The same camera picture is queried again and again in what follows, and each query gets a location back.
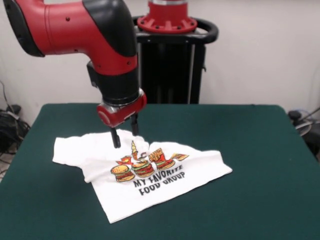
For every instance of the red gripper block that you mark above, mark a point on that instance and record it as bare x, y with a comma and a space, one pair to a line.
120, 116

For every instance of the white printed t-shirt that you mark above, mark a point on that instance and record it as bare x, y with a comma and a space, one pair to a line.
112, 195

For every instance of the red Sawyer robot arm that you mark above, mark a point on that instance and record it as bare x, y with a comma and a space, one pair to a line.
75, 32

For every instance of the dark green table cloth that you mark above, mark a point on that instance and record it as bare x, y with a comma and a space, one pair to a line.
250, 162

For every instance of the black metal stand base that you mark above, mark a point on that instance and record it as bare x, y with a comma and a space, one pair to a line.
313, 142

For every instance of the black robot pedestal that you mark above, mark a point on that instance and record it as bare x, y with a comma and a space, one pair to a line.
175, 75

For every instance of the grey pedestal leg with caster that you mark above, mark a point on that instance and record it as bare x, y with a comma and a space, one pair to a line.
295, 115
14, 108

